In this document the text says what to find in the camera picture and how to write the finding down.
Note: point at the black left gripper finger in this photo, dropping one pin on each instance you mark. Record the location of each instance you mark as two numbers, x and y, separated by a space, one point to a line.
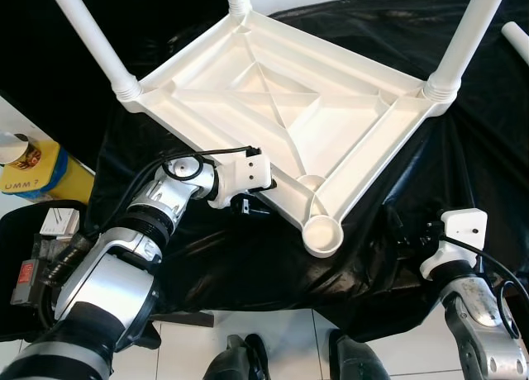
269 184

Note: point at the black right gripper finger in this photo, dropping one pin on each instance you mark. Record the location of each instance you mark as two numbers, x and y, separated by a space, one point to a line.
396 227

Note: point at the white plastic table top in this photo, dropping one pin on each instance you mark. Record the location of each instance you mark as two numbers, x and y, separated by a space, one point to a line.
273 107

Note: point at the black plastic table cover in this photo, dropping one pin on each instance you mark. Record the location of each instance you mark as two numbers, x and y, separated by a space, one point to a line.
413 173

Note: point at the brown wooden table leg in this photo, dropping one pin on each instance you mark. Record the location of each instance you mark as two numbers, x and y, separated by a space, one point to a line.
186 319

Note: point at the dark grey robot right leg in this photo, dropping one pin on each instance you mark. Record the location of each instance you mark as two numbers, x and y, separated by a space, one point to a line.
355 359

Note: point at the dark grey robot leg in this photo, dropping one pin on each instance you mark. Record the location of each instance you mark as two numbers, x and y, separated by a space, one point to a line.
355 359
235 359

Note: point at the dark grey robot left leg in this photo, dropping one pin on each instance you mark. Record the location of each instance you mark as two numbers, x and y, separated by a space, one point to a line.
235 359

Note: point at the small white box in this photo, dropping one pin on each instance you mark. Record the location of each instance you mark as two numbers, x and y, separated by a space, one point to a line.
59 223

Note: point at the yellow and blue box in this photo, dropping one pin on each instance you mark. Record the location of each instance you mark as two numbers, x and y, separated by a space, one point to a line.
58 178

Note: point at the black device with red label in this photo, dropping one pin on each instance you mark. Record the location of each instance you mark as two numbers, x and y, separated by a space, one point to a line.
25 281

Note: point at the black open tool bag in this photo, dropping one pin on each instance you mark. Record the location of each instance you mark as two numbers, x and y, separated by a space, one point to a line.
8 231

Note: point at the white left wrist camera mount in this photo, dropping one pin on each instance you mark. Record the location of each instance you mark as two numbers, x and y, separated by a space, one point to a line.
244 172

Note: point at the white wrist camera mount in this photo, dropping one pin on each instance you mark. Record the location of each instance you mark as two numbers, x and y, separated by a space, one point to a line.
244 172
463 227

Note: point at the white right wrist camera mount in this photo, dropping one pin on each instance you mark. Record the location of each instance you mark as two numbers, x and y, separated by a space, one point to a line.
463 227

